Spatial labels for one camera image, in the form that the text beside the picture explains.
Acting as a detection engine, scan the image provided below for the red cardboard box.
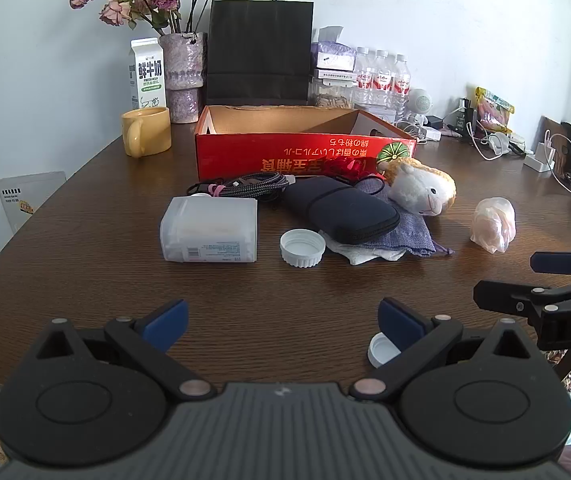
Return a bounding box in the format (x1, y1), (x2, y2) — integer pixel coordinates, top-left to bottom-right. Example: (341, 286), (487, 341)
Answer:
(196, 105), (419, 183)

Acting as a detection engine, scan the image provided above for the clear jar of seeds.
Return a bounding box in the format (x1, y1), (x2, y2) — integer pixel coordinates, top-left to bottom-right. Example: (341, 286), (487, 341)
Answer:
(309, 79), (355, 110)

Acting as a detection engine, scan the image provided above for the brown board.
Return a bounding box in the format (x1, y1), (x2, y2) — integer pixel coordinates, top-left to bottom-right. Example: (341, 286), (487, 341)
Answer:
(538, 116), (571, 161)

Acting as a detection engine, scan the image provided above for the purple cloth pouch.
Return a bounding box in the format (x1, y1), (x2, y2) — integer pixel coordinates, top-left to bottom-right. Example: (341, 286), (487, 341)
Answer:
(353, 175), (456, 257)

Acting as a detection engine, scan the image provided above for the clear plastic bag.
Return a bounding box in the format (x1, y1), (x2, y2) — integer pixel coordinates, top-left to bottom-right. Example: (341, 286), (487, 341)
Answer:
(473, 197), (516, 254)

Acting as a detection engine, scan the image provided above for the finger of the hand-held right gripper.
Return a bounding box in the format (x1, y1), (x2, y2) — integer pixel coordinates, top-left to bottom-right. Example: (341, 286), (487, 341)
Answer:
(473, 279), (571, 317)
(530, 247), (571, 277)

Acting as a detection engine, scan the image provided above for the braided cable bundle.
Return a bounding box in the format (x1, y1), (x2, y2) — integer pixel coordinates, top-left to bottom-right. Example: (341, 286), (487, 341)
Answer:
(187, 171), (296, 203)

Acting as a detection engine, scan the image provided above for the white leaflet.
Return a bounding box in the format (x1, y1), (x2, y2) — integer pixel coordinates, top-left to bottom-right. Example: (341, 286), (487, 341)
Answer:
(0, 171), (66, 233)

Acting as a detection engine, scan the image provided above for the small white cap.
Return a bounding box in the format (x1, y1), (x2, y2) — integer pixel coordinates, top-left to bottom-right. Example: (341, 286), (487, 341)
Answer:
(368, 332), (403, 368)

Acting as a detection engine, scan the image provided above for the white tissue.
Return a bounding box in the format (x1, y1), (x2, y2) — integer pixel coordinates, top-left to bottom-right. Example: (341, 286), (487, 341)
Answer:
(319, 230), (406, 266)

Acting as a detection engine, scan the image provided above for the yellow mug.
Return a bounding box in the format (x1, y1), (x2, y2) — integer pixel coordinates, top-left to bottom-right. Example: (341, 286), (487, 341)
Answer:
(120, 106), (173, 158)

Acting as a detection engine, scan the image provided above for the translucent plastic box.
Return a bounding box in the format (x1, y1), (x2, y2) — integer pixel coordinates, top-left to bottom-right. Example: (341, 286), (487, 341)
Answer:
(160, 196), (259, 263)

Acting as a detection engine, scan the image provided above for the purple textured vase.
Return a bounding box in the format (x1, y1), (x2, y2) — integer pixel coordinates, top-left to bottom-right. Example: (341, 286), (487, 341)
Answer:
(158, 31), (207, 124)

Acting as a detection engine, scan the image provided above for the purple tissue pack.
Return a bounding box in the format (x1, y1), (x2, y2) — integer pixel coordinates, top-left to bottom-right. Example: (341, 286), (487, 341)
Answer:
(310, 26), (356, 71)

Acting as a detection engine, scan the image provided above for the white charger with cable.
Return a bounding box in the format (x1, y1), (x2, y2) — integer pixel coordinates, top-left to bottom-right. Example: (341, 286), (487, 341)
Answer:
(465, 120), (513, 162)

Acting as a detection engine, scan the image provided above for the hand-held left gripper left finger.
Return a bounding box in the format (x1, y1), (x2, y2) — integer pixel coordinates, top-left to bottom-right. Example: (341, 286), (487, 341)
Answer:
(26, 299), (217, 404)

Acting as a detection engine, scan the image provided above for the black paper bag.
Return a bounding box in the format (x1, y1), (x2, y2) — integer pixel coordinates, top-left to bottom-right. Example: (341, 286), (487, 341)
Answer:
(206, 0), (315, 107)

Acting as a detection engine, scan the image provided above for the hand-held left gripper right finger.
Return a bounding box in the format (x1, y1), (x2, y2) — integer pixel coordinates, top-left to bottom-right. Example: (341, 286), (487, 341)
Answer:
(348, 296), (545, 404)

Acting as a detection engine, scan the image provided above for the plush sheep toy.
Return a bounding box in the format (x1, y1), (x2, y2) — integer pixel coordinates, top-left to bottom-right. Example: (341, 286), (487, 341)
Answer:
(378, 156), (457, 217)

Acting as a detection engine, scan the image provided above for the white charging dock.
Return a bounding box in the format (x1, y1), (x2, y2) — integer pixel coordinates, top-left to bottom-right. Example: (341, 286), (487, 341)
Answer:
(524, 130), (566, 173)

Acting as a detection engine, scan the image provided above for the red artificial rose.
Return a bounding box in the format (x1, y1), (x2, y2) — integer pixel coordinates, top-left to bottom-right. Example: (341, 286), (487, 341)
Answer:
(333, 159), (383, 183)

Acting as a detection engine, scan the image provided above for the small dark spray bottle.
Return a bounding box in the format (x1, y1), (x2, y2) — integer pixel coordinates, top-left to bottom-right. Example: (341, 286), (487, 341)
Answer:
(458, 97), (476, 137)

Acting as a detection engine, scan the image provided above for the white milk carton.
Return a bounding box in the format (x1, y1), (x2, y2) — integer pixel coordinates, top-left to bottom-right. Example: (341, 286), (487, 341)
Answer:
(129, 37), (168, 111)

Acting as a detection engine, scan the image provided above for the black zip case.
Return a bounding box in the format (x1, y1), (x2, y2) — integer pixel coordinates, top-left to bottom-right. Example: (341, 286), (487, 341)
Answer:
(282, 176), (401, 243)

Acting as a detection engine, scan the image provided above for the yellow snack packet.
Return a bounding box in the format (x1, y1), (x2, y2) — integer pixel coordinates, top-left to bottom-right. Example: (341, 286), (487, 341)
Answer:
(474, 86), (515, 133)

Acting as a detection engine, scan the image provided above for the large white ribbed cap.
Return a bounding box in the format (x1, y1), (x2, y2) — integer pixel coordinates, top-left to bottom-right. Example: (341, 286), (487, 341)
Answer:
(280, 228), (326, 268)

